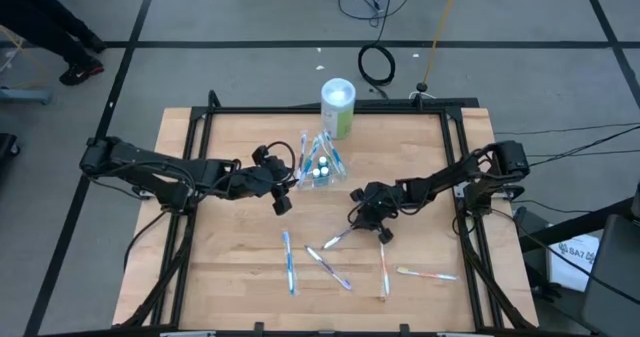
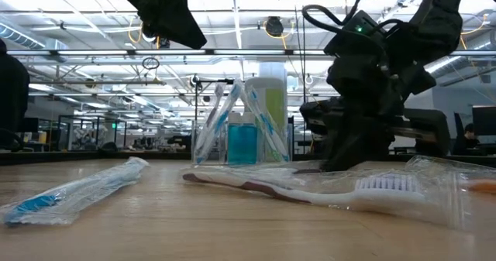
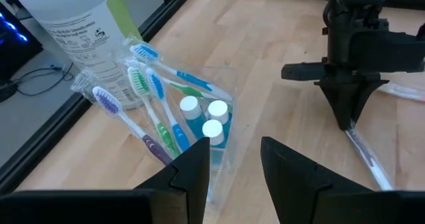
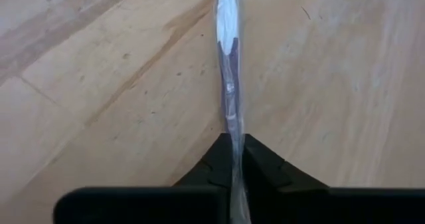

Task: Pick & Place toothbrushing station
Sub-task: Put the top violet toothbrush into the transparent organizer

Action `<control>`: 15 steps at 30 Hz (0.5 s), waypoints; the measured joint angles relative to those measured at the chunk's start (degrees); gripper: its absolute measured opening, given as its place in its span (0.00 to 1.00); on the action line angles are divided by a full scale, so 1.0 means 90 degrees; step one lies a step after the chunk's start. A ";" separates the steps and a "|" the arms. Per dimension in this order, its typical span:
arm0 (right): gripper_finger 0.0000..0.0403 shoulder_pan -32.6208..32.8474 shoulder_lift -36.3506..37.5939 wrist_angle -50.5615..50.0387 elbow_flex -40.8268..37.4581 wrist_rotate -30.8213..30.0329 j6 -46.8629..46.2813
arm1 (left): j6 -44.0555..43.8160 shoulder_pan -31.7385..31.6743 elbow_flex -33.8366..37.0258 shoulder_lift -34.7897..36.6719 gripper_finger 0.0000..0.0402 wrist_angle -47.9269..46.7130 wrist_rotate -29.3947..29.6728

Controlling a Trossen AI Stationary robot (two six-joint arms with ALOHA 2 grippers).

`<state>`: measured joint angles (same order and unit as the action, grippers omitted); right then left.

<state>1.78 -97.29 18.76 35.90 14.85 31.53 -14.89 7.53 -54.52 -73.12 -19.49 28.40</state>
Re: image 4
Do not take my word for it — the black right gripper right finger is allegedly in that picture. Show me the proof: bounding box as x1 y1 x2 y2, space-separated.
243 133 425 224

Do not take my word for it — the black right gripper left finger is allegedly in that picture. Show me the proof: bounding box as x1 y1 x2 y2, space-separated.
52 133 233 224

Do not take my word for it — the purple toothbrush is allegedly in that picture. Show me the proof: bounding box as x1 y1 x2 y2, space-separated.
214 0 253 224

